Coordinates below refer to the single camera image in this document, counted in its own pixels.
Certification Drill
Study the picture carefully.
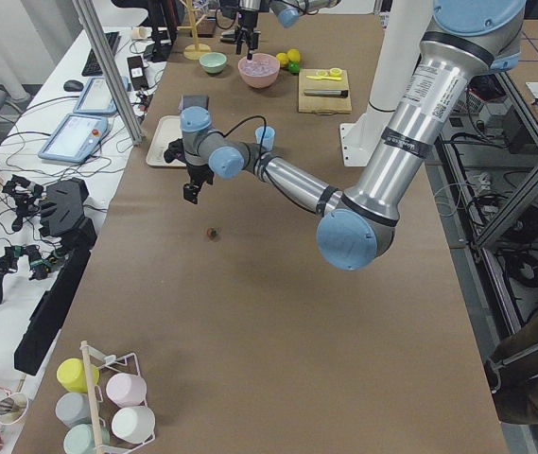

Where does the lower lemon slice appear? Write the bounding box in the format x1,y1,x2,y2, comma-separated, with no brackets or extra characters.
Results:
329,67,342,77

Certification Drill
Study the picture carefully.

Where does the steel knife handle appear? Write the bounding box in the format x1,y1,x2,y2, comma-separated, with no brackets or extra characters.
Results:
304,89,349,98

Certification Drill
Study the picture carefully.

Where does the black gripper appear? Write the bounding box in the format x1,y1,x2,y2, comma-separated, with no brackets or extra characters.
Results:
220,8,259,60
163,138,214,204

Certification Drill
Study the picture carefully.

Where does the yellow cup on rack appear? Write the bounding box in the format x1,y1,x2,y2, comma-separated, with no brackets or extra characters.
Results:
56,358,88,393

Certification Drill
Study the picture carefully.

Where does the white cup on rack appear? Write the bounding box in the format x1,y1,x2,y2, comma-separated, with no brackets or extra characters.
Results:
112,406,155,444

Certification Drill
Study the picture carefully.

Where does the teach pendant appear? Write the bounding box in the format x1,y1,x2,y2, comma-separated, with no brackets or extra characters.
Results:
38,113,109,164
73,76,117,116

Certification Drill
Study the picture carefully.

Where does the upper yellow lemon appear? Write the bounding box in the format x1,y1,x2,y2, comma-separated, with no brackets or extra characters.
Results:
276,53,289,68

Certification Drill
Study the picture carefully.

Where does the wooden cutting board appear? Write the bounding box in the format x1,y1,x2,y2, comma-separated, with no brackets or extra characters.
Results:
298,67,352,114

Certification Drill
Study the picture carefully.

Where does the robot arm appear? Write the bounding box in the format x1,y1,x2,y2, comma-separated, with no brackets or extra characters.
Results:
164,1,525,271
218,0,339,61

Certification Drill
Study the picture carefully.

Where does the pink cup on rack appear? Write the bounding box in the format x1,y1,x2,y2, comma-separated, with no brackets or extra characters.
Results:
106,373,148,408

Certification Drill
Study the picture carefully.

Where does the black computer mouse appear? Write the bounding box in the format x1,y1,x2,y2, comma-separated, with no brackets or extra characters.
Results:
62,79,84,93

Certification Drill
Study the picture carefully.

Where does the near teach pendant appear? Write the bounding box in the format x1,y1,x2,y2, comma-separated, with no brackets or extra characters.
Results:
38,113,109,164

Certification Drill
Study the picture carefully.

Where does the green bowl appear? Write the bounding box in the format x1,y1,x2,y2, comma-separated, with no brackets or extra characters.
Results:
199,52,228,75

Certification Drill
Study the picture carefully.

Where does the lower yellow lemon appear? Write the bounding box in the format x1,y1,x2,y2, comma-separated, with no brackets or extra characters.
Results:
286,48,302,62

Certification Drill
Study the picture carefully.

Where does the yellow plastic knife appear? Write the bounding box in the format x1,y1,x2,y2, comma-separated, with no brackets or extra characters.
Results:
305,75,342,81

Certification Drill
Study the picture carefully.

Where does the wooden cup stand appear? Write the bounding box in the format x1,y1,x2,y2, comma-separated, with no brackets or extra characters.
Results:
177,0,211,61

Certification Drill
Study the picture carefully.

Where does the yellow lemon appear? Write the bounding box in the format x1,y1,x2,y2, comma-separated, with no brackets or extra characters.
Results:
276,53,289,68
286,48,302,62

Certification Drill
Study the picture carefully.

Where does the white rabbit tray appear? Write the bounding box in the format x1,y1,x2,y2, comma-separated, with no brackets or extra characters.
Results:
146,115,185,168

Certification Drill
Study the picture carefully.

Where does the far teach pendant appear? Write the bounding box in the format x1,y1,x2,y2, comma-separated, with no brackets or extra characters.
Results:
73,76,117,116

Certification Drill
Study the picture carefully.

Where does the aluminium frame post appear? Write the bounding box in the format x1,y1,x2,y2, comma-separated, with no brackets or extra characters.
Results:
72,0,144,146

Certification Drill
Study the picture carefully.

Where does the pink bowl of ice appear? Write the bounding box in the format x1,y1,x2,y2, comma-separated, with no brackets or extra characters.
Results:
237,53,281,89

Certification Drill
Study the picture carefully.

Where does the green lime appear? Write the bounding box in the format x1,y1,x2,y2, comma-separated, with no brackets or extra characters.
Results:
287,61,300,74

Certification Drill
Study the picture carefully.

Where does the black keyboard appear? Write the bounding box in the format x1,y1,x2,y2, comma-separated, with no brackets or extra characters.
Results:
80,31,122,78

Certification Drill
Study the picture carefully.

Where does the grey folded cloth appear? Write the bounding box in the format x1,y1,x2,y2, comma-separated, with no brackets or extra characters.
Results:
180,95,209,111

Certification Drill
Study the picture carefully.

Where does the white wire cup rack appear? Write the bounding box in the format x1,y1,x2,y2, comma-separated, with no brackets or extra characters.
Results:
80,340,156,453

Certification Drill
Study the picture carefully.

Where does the green cup on rack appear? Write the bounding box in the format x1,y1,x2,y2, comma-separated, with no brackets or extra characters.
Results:
62,424,95,454

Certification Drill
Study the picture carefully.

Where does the light blue cup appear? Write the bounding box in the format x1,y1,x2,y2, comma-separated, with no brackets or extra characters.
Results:
254,126,276,151

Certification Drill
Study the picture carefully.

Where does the grey cup on rack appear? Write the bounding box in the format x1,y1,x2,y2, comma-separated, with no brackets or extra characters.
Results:
55,393,92,428

